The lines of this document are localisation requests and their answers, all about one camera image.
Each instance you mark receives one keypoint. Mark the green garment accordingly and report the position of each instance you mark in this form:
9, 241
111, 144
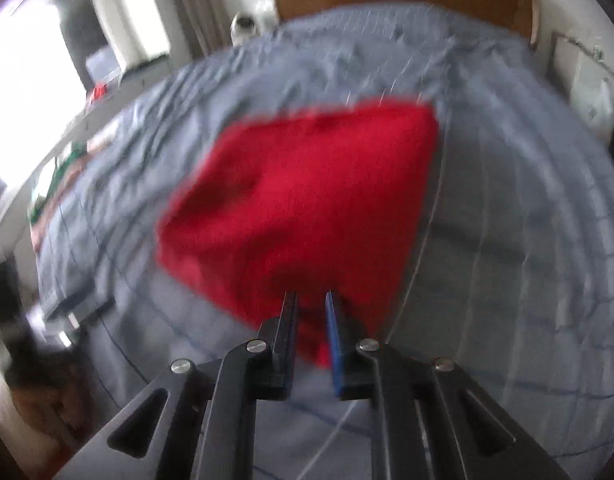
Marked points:
68, 162

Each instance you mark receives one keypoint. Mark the grey checked bed blanket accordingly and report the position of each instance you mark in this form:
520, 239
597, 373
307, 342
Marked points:
497, 220

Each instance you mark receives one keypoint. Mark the red cloth garment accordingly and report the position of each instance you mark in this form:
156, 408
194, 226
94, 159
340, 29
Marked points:
307, 195

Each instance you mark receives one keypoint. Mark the white window ledge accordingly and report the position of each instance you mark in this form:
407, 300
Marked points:
17, 210

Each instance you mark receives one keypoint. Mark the white garment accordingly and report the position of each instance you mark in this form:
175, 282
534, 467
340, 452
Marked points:
43, 185

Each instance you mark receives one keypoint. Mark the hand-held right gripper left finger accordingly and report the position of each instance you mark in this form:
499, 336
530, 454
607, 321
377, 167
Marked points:
283, 345

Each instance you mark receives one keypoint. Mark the white round appliance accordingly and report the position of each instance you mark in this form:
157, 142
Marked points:
243, 27

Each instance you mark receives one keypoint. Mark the pink garment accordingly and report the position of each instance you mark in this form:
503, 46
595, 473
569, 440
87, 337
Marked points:
43, 232

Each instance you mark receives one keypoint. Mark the beige curtain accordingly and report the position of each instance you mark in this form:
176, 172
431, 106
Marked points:
197, 5

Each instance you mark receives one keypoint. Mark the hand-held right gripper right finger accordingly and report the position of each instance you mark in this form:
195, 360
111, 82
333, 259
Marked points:
336, 345

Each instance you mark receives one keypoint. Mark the white bedside cabinet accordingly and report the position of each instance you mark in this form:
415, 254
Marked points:
574, 67

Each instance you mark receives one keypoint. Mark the small red item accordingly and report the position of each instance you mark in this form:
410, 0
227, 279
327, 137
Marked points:
98, 92

